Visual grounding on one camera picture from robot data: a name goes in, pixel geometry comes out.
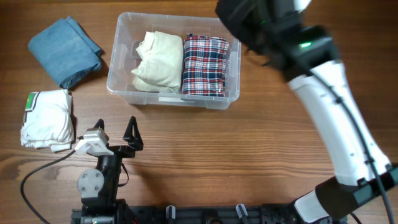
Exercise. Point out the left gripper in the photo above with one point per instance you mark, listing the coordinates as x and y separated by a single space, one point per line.
136 141

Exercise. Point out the white printed t-shirt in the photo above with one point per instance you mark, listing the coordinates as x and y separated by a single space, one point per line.
47 121

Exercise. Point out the cream cloth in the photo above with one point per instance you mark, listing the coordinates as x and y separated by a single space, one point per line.
161 66

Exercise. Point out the blue denim cloth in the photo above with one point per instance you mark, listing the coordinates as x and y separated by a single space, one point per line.
65 52

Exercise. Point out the red plaid shirt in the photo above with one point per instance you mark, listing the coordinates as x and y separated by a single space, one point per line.
204 65

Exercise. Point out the black garment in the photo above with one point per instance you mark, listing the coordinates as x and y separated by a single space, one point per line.
237 16

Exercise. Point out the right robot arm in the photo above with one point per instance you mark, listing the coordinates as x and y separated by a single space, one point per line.
311 65

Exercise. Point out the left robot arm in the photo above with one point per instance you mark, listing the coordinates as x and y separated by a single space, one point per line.
98 187

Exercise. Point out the clear plastic storage bin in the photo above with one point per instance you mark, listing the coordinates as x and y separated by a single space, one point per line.
130 31

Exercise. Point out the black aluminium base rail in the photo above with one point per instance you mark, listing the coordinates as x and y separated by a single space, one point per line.
265 214

